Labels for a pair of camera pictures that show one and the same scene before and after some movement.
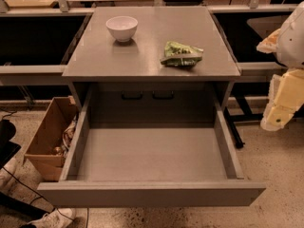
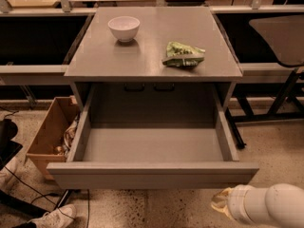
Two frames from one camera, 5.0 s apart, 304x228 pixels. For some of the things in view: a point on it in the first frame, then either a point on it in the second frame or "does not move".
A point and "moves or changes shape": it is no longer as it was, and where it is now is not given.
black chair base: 8,147 does not move
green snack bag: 178,55 does not move
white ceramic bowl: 122,27 does not move
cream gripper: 292,43 to 236,202
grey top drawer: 139,149 moves or changes shape
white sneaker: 59,218 does not move
